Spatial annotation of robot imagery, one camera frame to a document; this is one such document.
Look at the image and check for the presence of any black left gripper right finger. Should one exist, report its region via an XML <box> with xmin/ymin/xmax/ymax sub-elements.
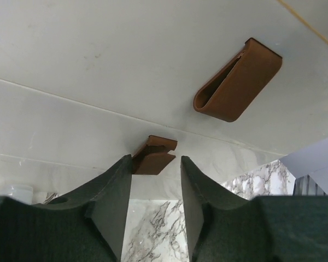
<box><xmin>181</xmin><ymin>156</ymin><xmax>328</xmax><ymax>261</ymax></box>

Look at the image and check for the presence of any clear blue small container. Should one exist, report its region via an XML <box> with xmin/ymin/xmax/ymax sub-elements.
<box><xmin>0</xmin><ymin>184</ymin><xmax>33</xmax><ymax>205</ymax></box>

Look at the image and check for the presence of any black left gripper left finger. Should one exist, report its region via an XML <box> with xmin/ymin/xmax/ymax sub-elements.
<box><xmin>0</xmin><ymin>155</ymin><xmax>132</xmax><ymax>261</ymax></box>

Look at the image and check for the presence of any white pull-out drawer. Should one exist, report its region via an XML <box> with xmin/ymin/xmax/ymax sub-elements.
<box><xmin>0</xmin><ymin>80</ymin><xmax>292</xmax><ymax>201</ymax></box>
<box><xmin>0</xmin><ymin>1</ymin><xmax>328</xmax><ymax>154</ymax></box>

